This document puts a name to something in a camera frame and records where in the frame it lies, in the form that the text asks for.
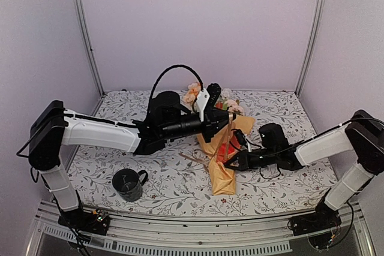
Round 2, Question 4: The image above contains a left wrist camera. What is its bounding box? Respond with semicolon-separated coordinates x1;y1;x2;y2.
146;82;223;125

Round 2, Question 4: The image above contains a tan raffia ribbon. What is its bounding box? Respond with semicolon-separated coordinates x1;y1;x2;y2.
179;112;234;173

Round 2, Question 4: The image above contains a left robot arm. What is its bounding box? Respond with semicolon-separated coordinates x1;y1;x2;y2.
16;100;236;228

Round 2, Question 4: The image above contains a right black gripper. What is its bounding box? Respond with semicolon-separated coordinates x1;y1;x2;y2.
224;148;278;172

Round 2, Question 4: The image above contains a blue fake flower stem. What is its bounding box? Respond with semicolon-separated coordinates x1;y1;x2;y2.
221;88;232;101

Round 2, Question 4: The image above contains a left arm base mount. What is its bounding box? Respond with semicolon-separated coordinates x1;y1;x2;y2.
58;204;110;236

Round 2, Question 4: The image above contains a pink rose fake stem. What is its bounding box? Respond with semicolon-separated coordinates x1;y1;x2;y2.
224;99;245;115

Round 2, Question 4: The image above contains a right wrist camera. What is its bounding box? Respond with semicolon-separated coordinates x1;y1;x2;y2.
233;122;290;155

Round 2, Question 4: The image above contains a front aluminium rail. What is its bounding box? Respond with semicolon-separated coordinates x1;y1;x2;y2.
25;198;379;256

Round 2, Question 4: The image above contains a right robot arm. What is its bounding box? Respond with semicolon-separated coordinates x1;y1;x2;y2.
224;110;383;230

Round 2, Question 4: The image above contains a floral patterned tablecloth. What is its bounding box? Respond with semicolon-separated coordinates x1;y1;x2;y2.
68;91;337;218

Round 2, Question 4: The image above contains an orange wrapping paper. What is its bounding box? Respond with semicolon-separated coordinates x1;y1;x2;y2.
216;143;237;163

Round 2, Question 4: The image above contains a black camera cable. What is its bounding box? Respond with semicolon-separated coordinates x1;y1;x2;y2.
148;64;205;107

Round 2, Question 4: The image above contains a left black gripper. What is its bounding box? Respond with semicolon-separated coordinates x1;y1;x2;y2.
162;109;237;144

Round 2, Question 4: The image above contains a left metal frame post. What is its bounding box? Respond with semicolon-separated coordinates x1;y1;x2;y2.
73;0;105;97

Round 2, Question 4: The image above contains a black mug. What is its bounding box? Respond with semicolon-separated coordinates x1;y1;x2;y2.
112;168;149;202

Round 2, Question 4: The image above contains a cream rose fake stem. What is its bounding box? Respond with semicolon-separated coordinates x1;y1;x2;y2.
182;82;201;110

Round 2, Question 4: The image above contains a yellow wrapping paper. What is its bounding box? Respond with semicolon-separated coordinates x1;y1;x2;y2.
197;115;255;195

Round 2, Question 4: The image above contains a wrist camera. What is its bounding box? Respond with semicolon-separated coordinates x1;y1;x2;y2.
233;122;290;155
146;82;223;125

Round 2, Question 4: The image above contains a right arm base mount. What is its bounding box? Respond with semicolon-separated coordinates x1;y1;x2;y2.
287;201;355;251

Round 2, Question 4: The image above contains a green leafy fake stem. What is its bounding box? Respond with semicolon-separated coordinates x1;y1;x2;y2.
215;98;226;110

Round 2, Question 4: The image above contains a right metal frame post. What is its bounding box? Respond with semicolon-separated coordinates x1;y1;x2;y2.
295;0;326;98

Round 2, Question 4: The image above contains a metal frame post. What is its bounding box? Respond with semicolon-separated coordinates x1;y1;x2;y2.
295;0;326;98
73;0;105;97

